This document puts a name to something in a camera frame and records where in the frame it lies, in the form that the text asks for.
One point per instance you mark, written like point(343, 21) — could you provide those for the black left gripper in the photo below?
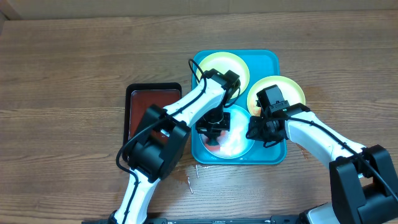
point(203, 127)

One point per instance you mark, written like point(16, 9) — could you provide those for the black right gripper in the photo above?
point(252, 128)

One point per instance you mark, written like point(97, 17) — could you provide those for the white plate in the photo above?
point(237, 144)

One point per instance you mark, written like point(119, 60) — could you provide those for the yellow plate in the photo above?
point(224, 61)
point(291, 92)

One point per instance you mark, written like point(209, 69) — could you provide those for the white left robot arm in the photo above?
point(158, 143)

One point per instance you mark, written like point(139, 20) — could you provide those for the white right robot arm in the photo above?
point(363, 180)

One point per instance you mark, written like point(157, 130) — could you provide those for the blue plastic tray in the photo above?
point(261, 64)

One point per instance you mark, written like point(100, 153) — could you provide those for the black rectangular tray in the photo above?
point(143, 86)

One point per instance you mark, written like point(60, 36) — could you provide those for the clear container with red water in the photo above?
point(142, 99)

